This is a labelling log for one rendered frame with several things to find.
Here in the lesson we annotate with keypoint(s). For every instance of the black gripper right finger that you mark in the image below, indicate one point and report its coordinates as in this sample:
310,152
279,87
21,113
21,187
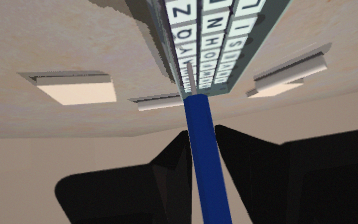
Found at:
268,177

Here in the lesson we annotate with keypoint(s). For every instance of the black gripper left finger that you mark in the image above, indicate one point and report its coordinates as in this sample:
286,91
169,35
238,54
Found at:
163,187

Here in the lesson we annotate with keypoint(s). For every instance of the blue stylus with thin grey tip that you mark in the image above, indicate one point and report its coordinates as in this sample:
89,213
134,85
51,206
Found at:
207,164

